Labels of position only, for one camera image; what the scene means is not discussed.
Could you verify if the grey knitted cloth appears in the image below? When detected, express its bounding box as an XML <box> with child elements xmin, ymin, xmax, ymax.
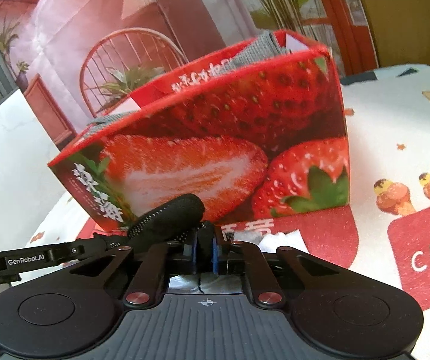
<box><xmin>87</xmin><ymin>31</ymin><xmax>288</xmax><ymax>134</ymax></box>

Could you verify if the printed living room backdrop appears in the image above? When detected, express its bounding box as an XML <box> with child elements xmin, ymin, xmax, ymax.
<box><xmin>0</xmin><ymin>0</ymin><xmax>378</xmax><ymax>147</ymax></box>

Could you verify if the red strawberry cardboard box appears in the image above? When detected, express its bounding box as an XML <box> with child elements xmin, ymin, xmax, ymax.
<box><xmin>49</xmin><ymin>29</ymin><xmax>349</xmax><ymax>232</ymax></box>

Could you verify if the black dotted glove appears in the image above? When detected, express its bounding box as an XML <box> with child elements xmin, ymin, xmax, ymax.
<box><xmin>126</xmin><ymin>193</ymin><xmax>205</xmax><ymax>253</ymax></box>

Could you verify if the cartoon printed tablecloth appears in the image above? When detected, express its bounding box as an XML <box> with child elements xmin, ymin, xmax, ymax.
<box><xmin>23</xmin><ymin>63</ymin><xmax>430</xmax><ymax>360</ymax></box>

